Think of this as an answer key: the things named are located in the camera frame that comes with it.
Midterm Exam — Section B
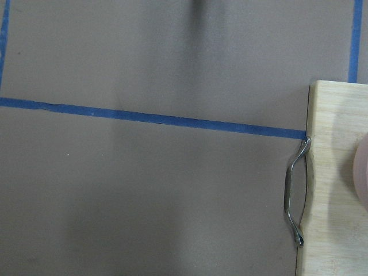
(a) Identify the wooden cutting board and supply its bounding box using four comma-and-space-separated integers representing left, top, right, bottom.
296, 80, 367, 275

